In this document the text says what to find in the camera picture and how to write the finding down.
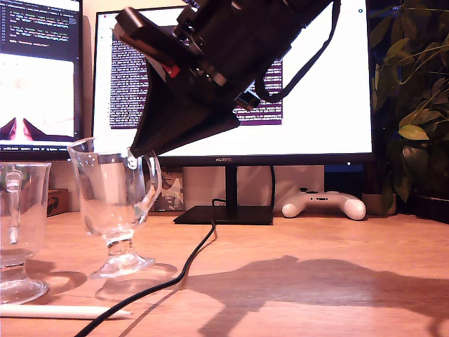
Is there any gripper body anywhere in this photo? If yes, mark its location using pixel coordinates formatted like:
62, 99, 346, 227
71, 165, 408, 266
114, 0, 305, 106

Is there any small clear glass cup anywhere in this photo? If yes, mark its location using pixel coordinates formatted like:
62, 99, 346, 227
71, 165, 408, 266
0, 161, 53, 305
66, 136, 163, 280

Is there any white pen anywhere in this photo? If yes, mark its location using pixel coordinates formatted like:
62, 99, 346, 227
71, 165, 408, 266
0, 304, 133, 320

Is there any grey patterned packet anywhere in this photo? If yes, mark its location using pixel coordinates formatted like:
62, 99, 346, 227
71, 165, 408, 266
154, 166, 185, 212

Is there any black Huawei monitor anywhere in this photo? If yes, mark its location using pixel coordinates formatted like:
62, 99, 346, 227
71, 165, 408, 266
89, 5, 375, 225

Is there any black ASUS monitor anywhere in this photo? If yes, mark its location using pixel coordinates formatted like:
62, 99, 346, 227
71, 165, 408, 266
0, 0, 85, 161

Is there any brown cardboard box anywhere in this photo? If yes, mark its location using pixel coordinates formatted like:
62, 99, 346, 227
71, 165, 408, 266
47, 188, 71, 218

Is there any dark blue box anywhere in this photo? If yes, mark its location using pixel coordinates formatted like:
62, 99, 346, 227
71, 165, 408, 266
323, 164, 365, 194

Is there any white game controller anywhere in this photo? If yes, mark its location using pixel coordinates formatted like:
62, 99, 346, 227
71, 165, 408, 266
281, 187, 368, 221

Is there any pale plant pot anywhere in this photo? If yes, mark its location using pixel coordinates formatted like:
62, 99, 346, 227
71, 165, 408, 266
361, 192, 398, 216

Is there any green leafy plant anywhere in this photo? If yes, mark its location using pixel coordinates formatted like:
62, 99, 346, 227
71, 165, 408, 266
370, 0, 449, 211

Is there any dark low planter box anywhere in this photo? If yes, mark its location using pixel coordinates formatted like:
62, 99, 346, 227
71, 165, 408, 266
398, 194, 449, 225

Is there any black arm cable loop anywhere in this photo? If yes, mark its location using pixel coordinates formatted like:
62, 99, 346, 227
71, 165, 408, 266
254, 0, 342, 103

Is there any hanging black cable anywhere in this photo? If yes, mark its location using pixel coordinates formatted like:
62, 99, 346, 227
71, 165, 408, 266
269, 164, 277, 208

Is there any thick black table cable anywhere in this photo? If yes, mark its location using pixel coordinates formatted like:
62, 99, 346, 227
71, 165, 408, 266
75, 197, 227, 337

